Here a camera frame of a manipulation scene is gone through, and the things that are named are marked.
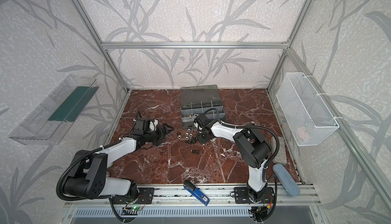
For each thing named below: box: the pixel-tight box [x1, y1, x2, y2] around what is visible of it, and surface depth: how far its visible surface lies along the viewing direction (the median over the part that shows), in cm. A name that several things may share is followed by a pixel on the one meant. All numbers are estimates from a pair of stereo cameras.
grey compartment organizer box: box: [180, 84, 226, 130], surface depth 111 cm
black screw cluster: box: [185, 136, 199, 147], surface depth 93 cm
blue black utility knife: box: [183, 179, 211, 207], surface depth 73 cm
